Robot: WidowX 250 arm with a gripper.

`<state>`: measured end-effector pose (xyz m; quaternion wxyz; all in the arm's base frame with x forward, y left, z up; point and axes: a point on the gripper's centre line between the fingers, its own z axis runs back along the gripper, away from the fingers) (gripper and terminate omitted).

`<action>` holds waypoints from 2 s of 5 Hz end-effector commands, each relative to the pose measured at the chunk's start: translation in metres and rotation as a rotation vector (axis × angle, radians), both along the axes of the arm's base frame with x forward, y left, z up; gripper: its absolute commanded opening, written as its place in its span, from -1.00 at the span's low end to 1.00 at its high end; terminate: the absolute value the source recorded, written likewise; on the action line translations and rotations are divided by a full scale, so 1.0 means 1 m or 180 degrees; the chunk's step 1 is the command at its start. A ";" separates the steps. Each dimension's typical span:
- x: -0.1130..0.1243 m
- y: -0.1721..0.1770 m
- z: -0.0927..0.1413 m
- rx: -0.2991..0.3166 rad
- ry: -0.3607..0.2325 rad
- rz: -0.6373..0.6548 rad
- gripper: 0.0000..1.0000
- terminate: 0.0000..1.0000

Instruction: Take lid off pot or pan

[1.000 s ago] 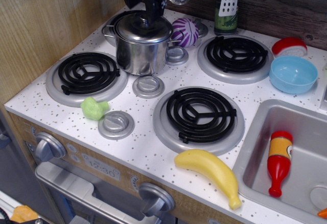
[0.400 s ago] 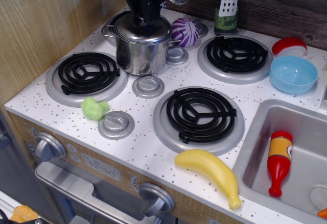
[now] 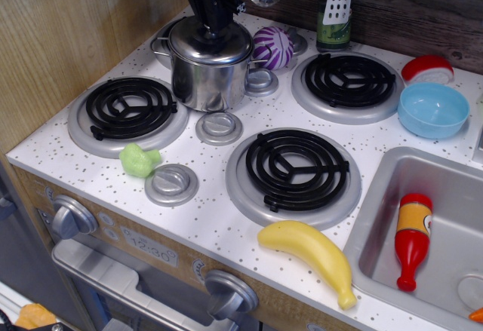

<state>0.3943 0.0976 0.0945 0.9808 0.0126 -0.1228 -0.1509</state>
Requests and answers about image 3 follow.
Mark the steel pot lid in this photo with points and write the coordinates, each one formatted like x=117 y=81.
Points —
x=191 y=40

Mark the stainless steel pot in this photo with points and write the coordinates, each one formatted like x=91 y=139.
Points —
x=209 y=88

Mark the purple striped toy ball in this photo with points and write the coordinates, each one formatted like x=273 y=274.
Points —
x=273 y=49

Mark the grey stove top knob rear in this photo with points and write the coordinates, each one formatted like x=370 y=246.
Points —
x=300 y=44

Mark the grey stove top knob middle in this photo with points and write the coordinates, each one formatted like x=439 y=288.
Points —
x=219 y=128

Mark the green can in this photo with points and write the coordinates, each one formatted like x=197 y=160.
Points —
x=334 y=37

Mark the white slotted spatula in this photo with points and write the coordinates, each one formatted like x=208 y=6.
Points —
x=336 y=12

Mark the front left black burner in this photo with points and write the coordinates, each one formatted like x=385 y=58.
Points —
x=120 y=111

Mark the back right black burner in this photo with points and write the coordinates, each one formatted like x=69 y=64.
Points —
x=347 y=88

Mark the green toy broccoli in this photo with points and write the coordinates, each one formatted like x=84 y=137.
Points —
x=137 y=162

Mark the grey stove top knob front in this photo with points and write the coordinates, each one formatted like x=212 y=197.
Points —
x=171 y=185

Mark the front right black burner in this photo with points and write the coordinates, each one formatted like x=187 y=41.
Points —
x=293 y=174

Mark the yellow toy banana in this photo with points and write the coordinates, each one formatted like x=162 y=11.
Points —
x=317 y=251

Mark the light blue bowl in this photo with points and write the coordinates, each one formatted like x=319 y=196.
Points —
x=432 y=111

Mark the left oven dial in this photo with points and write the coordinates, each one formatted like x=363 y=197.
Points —
x=72 y=218

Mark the oven dial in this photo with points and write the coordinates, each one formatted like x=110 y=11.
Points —
x=72 y=218
x=229 y=295

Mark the right oven dial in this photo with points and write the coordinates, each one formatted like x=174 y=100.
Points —
x=229 y=295

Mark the red toy ketchup bottle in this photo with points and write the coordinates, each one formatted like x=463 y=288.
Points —
x=412 y=237

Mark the silver sink basin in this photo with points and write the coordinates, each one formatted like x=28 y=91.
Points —
x=449 y=282

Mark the orange object on floor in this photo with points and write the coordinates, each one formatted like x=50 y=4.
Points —
x=33 y=316

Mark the orange toy carrot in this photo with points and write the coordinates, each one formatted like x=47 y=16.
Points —
x=477 y=315

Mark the grey oven door handle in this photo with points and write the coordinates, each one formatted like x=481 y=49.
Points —
x=119 y=282

